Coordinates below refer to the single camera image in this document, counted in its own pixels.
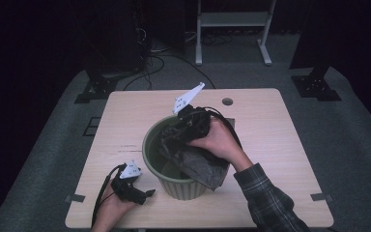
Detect dark tape strip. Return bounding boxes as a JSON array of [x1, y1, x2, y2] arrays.
[[310, 192, 334, 203], [64, 193, 87, 204]]

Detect person's right hand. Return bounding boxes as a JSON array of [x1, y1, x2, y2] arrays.
[[186, 117, 254, 174]]

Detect right hand-held gripper black cable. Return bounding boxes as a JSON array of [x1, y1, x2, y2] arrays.
[[202, 106, 243, 150]]

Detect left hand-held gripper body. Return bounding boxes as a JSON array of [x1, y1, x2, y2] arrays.
[[110, 159, 148, 206]]

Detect black looped floor cable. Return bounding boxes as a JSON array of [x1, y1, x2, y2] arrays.
[[123, 54, 166, 92]]

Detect long black floor cable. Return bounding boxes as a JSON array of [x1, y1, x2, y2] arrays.
[[148, 52, 216, 90]]

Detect black metal stand base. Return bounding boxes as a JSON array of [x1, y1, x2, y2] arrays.
[[73, 61, 121, 104], [290, 62, 342, 102]]

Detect green plastic trash bin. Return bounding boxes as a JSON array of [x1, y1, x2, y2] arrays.
[[141, 115, 232, 201]]

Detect white metal stand frame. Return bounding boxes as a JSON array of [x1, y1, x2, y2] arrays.
[[195, 0, 278, 67]]

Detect left hand-held gripper black cable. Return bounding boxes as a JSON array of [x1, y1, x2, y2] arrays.
[[91, 163, 128, 228]]

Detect person's left hand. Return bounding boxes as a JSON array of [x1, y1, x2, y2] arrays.
[[91, 179, 140, 232]]

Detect dark equipment cabinet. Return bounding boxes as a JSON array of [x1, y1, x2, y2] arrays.
[[85, 0, 151, 76]]

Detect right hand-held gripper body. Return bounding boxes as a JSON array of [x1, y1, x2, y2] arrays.
[[172, 81, 213, 143]]

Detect coil of dark cables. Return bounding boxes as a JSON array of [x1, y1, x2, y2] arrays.
[[201, 32, 235, 46]]

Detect hand-held gripper black cable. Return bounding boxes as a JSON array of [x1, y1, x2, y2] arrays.
[[91, 163, 128, 228], [202, 106, 243, 150]]

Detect black plastic garbage bag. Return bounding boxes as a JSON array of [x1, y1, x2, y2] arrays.
[[156, 117, 236, 192]]

